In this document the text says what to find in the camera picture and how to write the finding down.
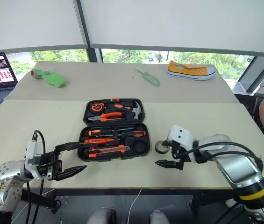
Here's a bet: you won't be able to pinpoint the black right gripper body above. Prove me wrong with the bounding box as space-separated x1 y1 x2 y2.
168 140 192 171

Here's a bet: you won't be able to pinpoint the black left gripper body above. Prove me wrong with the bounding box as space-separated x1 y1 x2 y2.
37 150 64 181

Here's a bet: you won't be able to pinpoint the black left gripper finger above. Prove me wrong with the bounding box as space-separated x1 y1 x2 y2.
54 141 86 152
51 165 88 182

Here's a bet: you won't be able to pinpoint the black electrical tape roll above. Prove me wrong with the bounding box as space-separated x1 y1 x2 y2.
155 140 170 154

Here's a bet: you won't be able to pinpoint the orange voltage tester screwdriver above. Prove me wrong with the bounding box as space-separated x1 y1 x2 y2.
83 138 121 143

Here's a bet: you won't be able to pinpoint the short black orange screwdriver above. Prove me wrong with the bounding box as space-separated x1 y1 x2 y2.
87 127 135 137

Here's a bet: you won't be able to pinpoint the long black orange screwdriver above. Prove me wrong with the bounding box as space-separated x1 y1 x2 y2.
96 130 146 139

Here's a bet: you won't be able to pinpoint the large orange black utility knife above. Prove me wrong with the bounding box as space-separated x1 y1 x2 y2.
88 146 131 154

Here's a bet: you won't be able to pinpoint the black tool case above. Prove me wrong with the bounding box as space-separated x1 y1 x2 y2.
77 98 151 161

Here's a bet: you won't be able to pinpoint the orange black tape measure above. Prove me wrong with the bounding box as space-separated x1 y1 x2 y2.
90 102 106 113

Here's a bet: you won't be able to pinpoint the grey rounded shape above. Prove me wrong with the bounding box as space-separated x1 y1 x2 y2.
149 209 170 224
86 207 116 224

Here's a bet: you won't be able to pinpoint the green plastic garden trowel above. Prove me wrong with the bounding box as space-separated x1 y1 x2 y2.
136 67 161 87

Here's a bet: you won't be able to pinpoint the green plastic watering can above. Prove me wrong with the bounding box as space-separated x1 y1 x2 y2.
30 69 67 89

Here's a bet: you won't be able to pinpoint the yellow canvas sneaker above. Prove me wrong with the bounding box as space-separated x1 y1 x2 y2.
167 60 216 81

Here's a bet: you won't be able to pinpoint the black office chair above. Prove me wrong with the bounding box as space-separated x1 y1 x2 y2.
234 93 264 131

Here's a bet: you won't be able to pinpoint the white roller blind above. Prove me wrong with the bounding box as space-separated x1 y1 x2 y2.
0 0 88 53
80 0 264 56

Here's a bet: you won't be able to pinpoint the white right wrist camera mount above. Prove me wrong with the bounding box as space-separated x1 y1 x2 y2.
166 125 199 163

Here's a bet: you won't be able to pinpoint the thin white cable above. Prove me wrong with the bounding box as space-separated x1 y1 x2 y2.
11 189 55 222

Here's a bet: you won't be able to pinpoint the black table frame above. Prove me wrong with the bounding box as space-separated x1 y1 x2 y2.
21 188 240 213

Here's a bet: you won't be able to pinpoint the claw hammer orange black handle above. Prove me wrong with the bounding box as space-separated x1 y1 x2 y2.
106 100 144 120

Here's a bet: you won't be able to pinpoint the orange handled pliers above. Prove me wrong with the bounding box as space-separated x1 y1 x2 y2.
88 112 124 122

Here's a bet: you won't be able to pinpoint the thick white cable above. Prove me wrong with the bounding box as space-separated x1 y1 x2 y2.
127 189 143 224

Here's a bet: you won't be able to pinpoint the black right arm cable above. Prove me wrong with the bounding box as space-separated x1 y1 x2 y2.
180 141 264 168

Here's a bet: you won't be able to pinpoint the grey window frame post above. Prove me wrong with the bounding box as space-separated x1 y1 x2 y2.
236 49 264 95
73 0 103 63

